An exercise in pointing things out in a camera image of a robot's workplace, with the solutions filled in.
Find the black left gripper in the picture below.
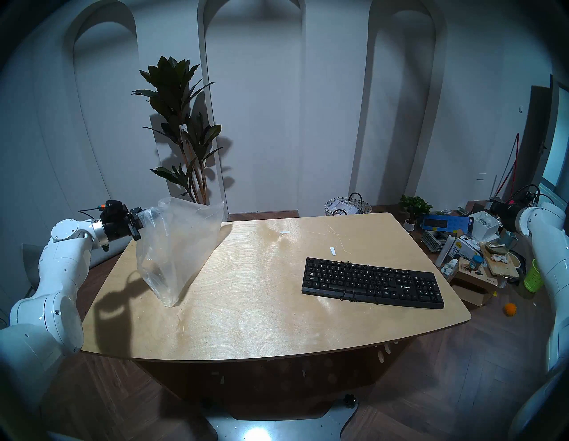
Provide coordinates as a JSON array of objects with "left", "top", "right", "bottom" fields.
[{"left": 101, "top": 205, "right": 144, "bottom": 243}]

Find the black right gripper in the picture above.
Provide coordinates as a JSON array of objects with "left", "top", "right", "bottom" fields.
[{"left": 487, "top": 199, "right": 521, "bottom": 233}]

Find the clear plastic bag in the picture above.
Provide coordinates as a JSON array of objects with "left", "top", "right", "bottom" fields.
[{"left": 136, "top": 196, "right": 225, "bottom": 308}]

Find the black computer keyboard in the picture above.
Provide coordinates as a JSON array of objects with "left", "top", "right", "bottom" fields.
[{"left": 301, "top": 257, "right": 445, "bottom": 310}]

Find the blue keyboard box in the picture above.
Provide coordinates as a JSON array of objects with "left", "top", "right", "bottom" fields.
[{"left": 421, "top": 214, "right": 474, "bottom": 235}]

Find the white plastic container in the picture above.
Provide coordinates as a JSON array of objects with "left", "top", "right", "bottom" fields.
[{"left": 469, "top": 211, "right": 503, "bottom": 243}]

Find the white printed carton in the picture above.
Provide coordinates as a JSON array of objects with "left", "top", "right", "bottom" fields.
[{"left": 449, "top": 236, "right": 483, "bottom": 263}]

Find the wooden cutting board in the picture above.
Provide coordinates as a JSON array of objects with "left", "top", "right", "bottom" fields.
[{"left": 480, "top": 244, "right": 520, "bottom": 278}]

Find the white paper roll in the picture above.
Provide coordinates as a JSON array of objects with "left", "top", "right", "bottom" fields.
[{"left": 437, "top": 236, "right": 457, "bottom": 265}]

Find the green waste basket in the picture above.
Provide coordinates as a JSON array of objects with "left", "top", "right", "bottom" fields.
[{"left": 524, "top": 259, "right": 545, "bottom": 293}]

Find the dark brown door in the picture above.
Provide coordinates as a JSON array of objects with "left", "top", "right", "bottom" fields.
[{"left": 520, "top": 84, "right": 554, "bottom": 207}]

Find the brown cardboard box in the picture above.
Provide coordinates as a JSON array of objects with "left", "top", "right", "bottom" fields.
[{"left": 451, "top": 262, "right": 498, "bottom": 307}]

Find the small potted plant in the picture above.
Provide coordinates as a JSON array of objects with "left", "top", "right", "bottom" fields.
[{"left": 398, "top": 195, "right": 433, "bottom": 232}]

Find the tall potted plant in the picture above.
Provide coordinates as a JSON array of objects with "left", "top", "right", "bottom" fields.
[{"left": 132, "top": 56, "right": 224, "bottom": 207}]

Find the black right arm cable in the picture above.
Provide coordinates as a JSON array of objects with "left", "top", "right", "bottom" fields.
[{"left": 510, "top": 184, "right": 542, "bottom": 207}]

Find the metal wire dish rack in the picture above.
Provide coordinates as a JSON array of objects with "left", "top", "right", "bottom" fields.
[{"left": 420, "top": 230, "right": 450, "bottom": 254}]

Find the wicker basket with handle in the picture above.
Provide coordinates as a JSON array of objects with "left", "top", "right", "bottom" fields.
[{"left": 324, "top": 192, "right": 373, "bottom": 216}]

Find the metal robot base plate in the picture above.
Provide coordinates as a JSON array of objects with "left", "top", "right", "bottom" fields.
[{"left": 204, "top": 393, "right": 360, "bottom": 441}]

